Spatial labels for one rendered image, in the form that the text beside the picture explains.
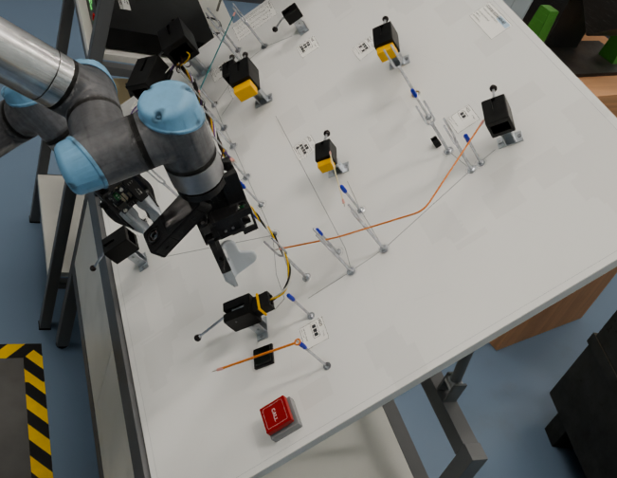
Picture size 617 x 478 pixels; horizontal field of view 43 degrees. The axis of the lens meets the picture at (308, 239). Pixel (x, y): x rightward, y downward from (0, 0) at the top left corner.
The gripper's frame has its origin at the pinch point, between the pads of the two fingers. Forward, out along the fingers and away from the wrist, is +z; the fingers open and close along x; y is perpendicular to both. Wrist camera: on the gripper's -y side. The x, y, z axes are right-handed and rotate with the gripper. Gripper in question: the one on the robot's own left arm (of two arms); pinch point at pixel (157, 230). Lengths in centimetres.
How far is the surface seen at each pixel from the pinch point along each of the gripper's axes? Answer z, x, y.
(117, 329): 19.4, -18.9, -23.0
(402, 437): 76, 9, 2
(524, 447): 195, 51, -67
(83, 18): -21, 31, -99
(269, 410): 27.5, -8.0, 24.3
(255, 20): 0, 58, -58
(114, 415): 40, -34, -34
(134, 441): 28.2, -30.2, -0.4
